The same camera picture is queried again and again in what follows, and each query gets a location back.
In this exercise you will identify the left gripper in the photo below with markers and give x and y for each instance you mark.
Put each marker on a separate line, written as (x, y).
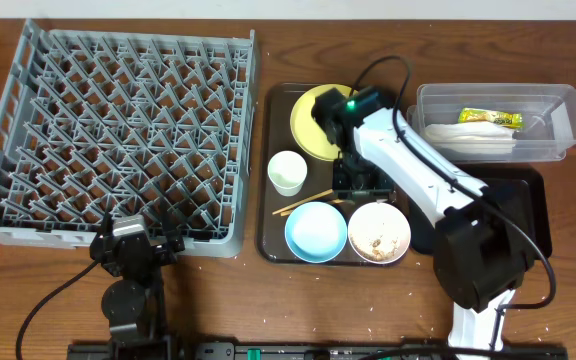
(135, 252)

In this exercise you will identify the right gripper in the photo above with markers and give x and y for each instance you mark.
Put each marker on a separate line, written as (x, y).
(380, 191)

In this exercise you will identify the wooden chopstick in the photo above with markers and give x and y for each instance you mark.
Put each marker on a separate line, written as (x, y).
(331, 202)
(303, 201)

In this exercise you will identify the pink white bowl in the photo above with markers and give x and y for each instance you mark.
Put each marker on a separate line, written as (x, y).
(374, 220)

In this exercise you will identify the light blue bowl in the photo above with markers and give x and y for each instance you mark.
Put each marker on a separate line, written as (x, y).
(316, 232)

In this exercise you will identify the white plastic cup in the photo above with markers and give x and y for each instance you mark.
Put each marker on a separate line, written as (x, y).
(287, 171)

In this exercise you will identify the white paper napkin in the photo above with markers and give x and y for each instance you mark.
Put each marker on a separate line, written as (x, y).
(471, 138)

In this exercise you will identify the green yellow snack wrapper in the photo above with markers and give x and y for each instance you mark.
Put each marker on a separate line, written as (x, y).
(504, 119)

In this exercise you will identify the rice food waste pile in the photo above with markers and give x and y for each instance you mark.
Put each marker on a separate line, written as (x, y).
(380, 249)

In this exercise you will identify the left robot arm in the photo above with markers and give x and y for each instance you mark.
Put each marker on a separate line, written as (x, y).
(134, 305)

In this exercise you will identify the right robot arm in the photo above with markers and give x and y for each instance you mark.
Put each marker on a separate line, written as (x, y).
(480, 252)

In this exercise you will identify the grey plastic dishwasher rack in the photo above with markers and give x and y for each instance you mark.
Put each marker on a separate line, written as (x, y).
(91, 121)

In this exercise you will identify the clear plastic waste bin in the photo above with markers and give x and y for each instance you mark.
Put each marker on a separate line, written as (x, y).
(548, 111)

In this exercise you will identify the yellow round plate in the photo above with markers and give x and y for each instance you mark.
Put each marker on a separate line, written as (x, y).
(307, 134)

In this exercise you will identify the dark brown serving tray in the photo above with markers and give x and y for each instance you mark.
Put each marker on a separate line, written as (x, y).
(277, 136)

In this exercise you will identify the black rectangular tray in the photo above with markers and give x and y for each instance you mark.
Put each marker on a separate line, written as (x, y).
(529, 210)

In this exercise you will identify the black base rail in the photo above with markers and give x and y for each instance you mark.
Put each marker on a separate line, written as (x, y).
(230, 351)

